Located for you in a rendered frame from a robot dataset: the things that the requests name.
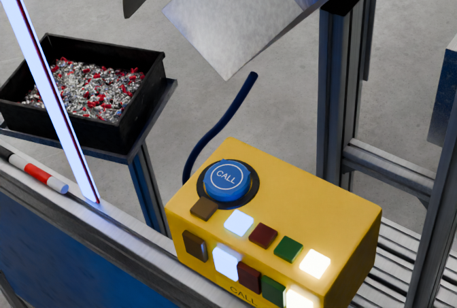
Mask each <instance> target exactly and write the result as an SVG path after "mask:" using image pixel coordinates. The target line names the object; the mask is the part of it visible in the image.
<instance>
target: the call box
mask: <svg viewBox="0 0 457 308"><path fill-rule="evenodd" d="M222 159H225V160H231V161H235V162H239V163H241V164H243V165H244V166H245V167H246V168H247V169H248V171H250V172H251V173H250V183H251V184H250V189H249V191H248V193H247V194H246V195H245V196H244V197H242V198H241V199H239V200H237V201H233V202H228V203H224V202H220V201H216V200H214V199H212V198H211V197H210V196H209V195H208V193H207V192H206V189H205V182H203V180H204V177H205V174H206V172H207V170H208V169H209V168H210V167H211V166H213V165H214V164H216V163H218V162H220V161H221V160H222ZM201 196H204V197H205V198H206V199H209V200H211V201H213V202H215V203H216V204H218V209H217V210H216V212H215V213H214V214H213V215H212V216H211V218H210V219H209V220H208V221H207V222H205V221H203V220H202V219H200V218H198V217H196V216H194V215H192V214H191V213H190V208H191V207H192V206H193V205H194V204H195V203H196V202H197V201H198V200H199V199H200V198H201ZM235 210H238V211H240V212H242V213H244V214H246V215H248V216H250V217H251V218H253V223H252V224H251V225H250V227H249V228H248V229H247V231H246V232H245V233H244V234H243V235H242V236H240V235H238V234H236V233H234V232H233V231H231V230H229V229H227V228H225V227H224V223H225V222H226V221H227V220H228V218H229V217H230V216H231V215H232V213H233V212H234V211H235ZM165 213H166V217H167V221H168V224H169V228H170V231H171V236H172V239H173V243H174V246H175V250H176V254H177V258H178V260H179V261H180V262H182V263H183V264H185V265H186V266H188V267H190V268H191V269H193V270H195V271H196V272H198V273H200V274H202V275H203V276H205V277H206V278H208V279H210V280H212V281H213V282H215V283H216V284H218V285H219V286H221V287H223V288H224V289H226V290H228V291H229V292H231V293H233V294H234V295H236V296H238V297H239V298H241V299H243V300H244V301H246V302H247V303H249V304H251V305H253V306H254V307H256V308H280V307H278V306H277V305H274V304H273V303H271V302H270V301H268V300H267V299H265V298H263V296H262V293H261V294H260V295H258V294H256V293H255V292H253V291H251V290H249V289H248V288H246V287H245V286H242V285H241V284H240V283H239V281H238V280H237V281H234V280H233V279H231V278H230V277H227V276H226V275H224V274H222V273H221V272H219V271H217V270H216V266H215V262H214V255H213V250H214V249H215V248H216V247H217V248H219V249H220V250H222V251H224V252H226V253H227V254H229V255H231V256H233V257H234V258H236V259H237V263H238V262H239V261H242V262H243V263H245V264H247V265H248V266H250V267H252V268H253V269H256V270H257V271H259V272H260V273H261V277H262V276H263V275H266V276H267V277H270V278H271V279H273V280H275V281H276V282H278V283H280V284H281V285H283V286H285V287H286V290H287V292H288V291H289V290H292V291H294V292H296V293H297V294H299V295H301V296H303V297H304V298H306V299H308V300H309V301H311V302H312V303H313V308H348V305H349V304H350V303H351V301H352V299H353V298H354V296H355V294H356V293H357V291H358V289H359V288H360V287H361V285H362V283H363V281H364V280H365V279H366V277H367V275H368V274H369V272H370V270H371V269H372V268H373V265H374V264H375V255H376V250H377V242H378V237H379V229H380V224H381V219H382V208H381V207H380V206H379V205H376V204H375V203H372V202H370V201H368V200H366V199H364V198H362V197H359V196H357V195H355V194H353V193H351V192H348V191H347V190H344V189H342V188H340V187H338V186H336V185H334V184H332V183H330V182H327V181H325V180H323V179H321V178H319V177H316V176H315V175H312V174H310V173H308V172H306V171H304V170H302V169H300V168H298V167H295V166H293V165H291V164H289V163H287V162H284V161H282V160H280V159H278V158H276V157H274V156H272V155H270V154H268V153H266V152H263V151H261V150H259V149H257V148H255V147H252V146H250V145H248V144H246V143H244V142H242V141H240V140H238V139H236V138H234V137H227V138H226V139H225V140H224V141H223V143H222V144H221V145H220V146H219V147H218V148H217V149H216V151H215V152H214V153H213V154H212V155H211V156H210V157H209V158H208V159H207V160H206V161H205V162H204V163H203V164H202V165H201V166H200V168H199V169H198V170H197V171H196V172H195V173H194V174H193V175H192V177H191V178H190V179H189V180H188V181H187V182H186V183H185V184H184V185H183V186H182V187H181V188H180V189H179V190H178V191H177V193H176V194H175V195H174V196H173V197H172V198H171V199H170V200H169V202H168V203H167V204H166V205H165ZM260 222H261V223H263V224H265V225H267V226H269V227H271V228H272V229H274V230H276V231H277V233H278V235H277V237H276V238H275V239H274V241H273V242H272V244H271V245H270V246H269V247H268V248H267V250H265V249H263V248H261V247H260V246H258V245H256V244H254V243H252V242H251V241H249V240H248V237H249V235H250V234H251V233H252V231H253V230H254V229H255V228H256V226H257V225H258V224H259V223H260ZM185 230H187V231H189V232H191V233H192V234H194V235H196V236H198V237H200V238H201V239H203V240H204V241H205V244H206V248H207V254H208V261H207V262H206V263H204V262H202V261H200V260H199V259H197V258H195V257H194V256H192V255H190V254H189V253H187V252H186V248H185V245H184V240H183V237H182V233H183V232H184V231H185ZM284 236H287V237H290V238H291V239H294V240H295V241H297V242H299V243H301V244H303V250H302V252H301V253H300V254H299V255H298V257H297V259H296V260H295V261H294V262H293V263H292V264H290V263H289V262H287V261H285V260H283V259H281V258H280V257H278V256H276V255H275V254H274V253H273V251H274V249H275V248H276V246H277V245H278V243H279V242H280V241H281V240H282V238H283V237H284ZM310 250H314V251H316V252H317V253H319V254H321V255H323V256H326V257H327V258H329V259H330V260H331V261H330V264H329V265H328V267H327V268H326V270H325V272H324V273H323V274H322V276H321V277H320V279H318V278H316V277H314V276H313V275H310V274H309V273H307V272H305V271H303V270H301V269H300V264H301V262H302V261H303V259H304V258H305V257H306V255H307V254H308V252H309V251H310Z"/></svg>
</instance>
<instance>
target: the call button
mask: <svg viewBox="0 0 457 308"><path fill-rule="evenodd" d="M250 173H251V172H250V171H248V169H247V168H246V167H245V166H244V165H243V164H241V163H239V162H235V161H231V160H225V159H222V160H221V161H220V162H218V163H216V164H214V165H213V166H211V167H210V168H209V169H208V170H207V172H206V174H205V177H204V180H203V182H205V189H206V192H207V193H208V195H209V196H210V197H211V198H212V199H214V200H216V201H220V202H224V203H228V202H233V201H237V200H239V199H241V198H242V197H244V196H245V195H246V194H247V193H248V191H249V189H250V184H251V183H250Z"/></svg>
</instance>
